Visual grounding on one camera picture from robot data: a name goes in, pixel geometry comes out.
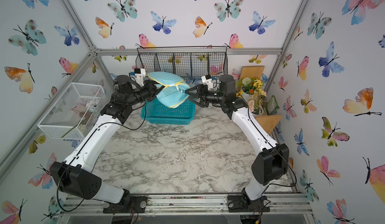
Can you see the small white flower pot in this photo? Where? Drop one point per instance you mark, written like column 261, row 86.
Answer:
column 255, row 102

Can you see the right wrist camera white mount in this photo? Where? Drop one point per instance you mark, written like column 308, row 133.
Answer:
column 207, row 80

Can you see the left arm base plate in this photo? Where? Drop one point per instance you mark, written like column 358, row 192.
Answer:
column 128, row 204

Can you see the teal mesh laundry bag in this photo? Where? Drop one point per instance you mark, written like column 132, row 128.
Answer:
column 173, row 93

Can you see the white mesh wall box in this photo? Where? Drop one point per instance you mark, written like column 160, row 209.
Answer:
column 74, row 113

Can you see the black wire wall basket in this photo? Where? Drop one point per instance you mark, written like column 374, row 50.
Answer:
column 190, row 63

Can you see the yellow sunflower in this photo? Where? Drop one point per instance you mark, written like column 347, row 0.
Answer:
column 239, row 94

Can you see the green framed small sign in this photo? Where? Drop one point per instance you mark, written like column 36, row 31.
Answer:
column 272, row 106

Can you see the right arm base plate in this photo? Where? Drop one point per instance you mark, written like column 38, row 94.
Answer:
column 248, row 204

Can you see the aluminium front rail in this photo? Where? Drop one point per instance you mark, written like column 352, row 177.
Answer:
column 218, row 204

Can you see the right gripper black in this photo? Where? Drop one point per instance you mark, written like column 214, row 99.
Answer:
column 204, row 95

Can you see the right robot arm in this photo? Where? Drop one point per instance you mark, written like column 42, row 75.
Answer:
column 271, row 161

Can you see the wooden shelf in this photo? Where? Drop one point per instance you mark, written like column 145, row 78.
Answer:
column 267, row 122

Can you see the large white flower pot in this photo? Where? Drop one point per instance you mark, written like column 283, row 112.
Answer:
column 249, row 85

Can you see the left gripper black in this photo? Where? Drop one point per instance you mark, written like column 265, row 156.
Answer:
column 149, row 86

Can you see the teal plastic basket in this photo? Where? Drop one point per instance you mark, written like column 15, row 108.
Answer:
column 156, row 113

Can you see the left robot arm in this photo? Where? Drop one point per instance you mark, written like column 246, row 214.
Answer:
column 74, row 175

